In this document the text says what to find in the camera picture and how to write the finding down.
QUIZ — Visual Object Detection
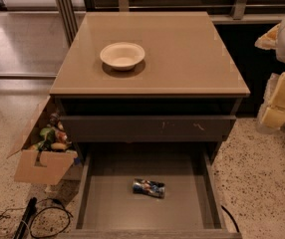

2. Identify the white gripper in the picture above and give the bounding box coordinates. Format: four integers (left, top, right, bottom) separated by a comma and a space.
255, 24, 285, 129

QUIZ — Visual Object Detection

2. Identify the blue silver redbull can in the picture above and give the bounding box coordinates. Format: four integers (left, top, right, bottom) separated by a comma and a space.
133, 178, 165, 198

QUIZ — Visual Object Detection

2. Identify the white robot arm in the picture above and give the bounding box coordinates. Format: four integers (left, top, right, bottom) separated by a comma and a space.
255, 17, 285, 133

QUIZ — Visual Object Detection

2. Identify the grey drawer cabinet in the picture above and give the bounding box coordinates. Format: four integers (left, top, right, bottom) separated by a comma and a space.
50, 12, 250, 157

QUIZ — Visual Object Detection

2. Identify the closed grey top drawer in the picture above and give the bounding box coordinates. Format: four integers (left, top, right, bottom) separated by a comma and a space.
61, 116, 236, 142

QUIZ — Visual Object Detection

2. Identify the open grey middle drawer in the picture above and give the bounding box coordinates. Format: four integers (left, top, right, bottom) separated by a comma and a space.
59, 142, 242, 239

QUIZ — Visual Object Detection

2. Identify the white paper bowl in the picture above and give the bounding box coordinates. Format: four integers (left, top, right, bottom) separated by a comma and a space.
100, 42, 145, 71

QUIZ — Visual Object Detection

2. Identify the red snack packet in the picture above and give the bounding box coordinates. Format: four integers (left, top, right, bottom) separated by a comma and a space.
55, 130, 68, 143

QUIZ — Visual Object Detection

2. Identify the yellow item in box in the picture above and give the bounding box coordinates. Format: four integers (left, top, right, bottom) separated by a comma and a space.
51, 142, 69, 151

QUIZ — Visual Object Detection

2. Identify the green snack packet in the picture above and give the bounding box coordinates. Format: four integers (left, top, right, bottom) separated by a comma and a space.
40, 127, 56, 146

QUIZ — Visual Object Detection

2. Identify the open cardboard box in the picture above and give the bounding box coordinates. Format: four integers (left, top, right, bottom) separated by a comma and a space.
8, 97, 83, 185

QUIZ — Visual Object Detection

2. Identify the black stick tool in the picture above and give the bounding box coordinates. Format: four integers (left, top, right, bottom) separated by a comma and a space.
12, 197, 37, 239

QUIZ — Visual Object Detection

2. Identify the black cable right of drawer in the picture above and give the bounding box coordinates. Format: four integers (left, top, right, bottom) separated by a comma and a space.
220, 204, 241, 234

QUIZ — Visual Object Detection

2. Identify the metal railing frame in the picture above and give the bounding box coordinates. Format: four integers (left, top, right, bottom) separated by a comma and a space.
56, 0, 285, 40

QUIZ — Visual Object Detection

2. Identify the black cable on floor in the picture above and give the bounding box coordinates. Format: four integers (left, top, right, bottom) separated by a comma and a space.
0, 197, 75, 239

